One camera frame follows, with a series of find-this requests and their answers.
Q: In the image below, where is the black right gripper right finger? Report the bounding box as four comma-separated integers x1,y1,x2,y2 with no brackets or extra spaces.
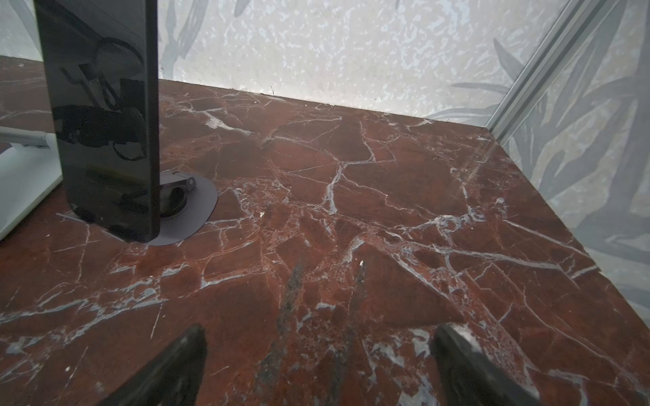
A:
429,324,541,406

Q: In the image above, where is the black smartphone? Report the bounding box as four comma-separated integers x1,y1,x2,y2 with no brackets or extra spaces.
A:
34,1,160,243

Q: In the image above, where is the grey round phone stand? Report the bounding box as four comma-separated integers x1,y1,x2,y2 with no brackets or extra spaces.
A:
147,171,219,246

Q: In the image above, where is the white phone stand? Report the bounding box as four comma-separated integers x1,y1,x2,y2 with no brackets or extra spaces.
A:
1,127,63,238

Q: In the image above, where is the aluminium frame post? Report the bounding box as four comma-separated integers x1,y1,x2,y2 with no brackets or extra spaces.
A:
487,0,618,145

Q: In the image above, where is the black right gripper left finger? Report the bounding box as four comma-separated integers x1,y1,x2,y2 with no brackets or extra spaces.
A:
98,324,208,405

